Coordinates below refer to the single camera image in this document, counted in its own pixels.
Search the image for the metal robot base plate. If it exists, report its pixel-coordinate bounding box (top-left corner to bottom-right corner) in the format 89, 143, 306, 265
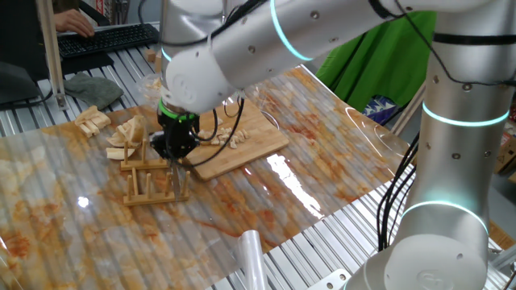
306, 268, 352, 290

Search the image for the grey green cloth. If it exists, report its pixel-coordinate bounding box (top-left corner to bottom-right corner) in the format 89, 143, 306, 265
63, 72, 125, 111

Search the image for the black cable bundle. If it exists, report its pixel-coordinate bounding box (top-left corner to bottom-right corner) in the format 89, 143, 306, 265
376, 132, 420, 253

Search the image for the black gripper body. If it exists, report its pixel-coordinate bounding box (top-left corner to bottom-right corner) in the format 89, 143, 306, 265
156, 115, 199, 160

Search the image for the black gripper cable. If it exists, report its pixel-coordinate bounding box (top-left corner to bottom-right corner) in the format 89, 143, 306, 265
188, 95, 246, 168

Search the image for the aluminium frame post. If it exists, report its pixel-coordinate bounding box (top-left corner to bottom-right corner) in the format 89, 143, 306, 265
389, 82, 427, 137
35, 0, 69, 110

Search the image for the person right hand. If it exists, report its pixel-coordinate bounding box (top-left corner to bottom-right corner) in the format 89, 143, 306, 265
54, 8, 96, 39

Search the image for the green ringed wrist flange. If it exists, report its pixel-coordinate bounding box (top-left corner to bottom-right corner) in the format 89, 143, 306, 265
157, 97, 199, 122

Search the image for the black computer monitor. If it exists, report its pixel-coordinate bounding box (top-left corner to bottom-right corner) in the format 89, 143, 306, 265
0, 0, 53, 106

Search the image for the black camera cable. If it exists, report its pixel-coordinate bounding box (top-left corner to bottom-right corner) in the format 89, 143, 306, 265
136, 0, 516, 88

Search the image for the clear plastic bag roll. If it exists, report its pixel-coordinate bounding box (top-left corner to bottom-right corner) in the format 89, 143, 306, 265
235, 229, 269, 290

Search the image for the bamboo cutting board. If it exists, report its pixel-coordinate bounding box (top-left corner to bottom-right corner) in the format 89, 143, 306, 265
183, 98, 290, 181

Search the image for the steel cleaver knife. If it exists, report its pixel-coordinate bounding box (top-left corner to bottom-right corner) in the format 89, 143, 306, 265
171, 159, 182, 201

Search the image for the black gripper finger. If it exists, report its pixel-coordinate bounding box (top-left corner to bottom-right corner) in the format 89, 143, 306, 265
149, 135, 170, 160
183, 135, 202, 160

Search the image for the marble pattern plastic mat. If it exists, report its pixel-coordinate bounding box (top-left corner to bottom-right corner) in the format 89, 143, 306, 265
0, 66, 420, 290

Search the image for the blue patterned bag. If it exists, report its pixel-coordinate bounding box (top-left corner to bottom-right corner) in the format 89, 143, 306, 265
361, 95, 399, 126

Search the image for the wooden peg dish rack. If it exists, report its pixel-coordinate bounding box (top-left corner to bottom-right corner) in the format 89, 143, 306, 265
119, 138, 191, 207

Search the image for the black keyboard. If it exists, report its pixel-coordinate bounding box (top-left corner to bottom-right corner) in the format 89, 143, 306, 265
57, 23, 160, 60

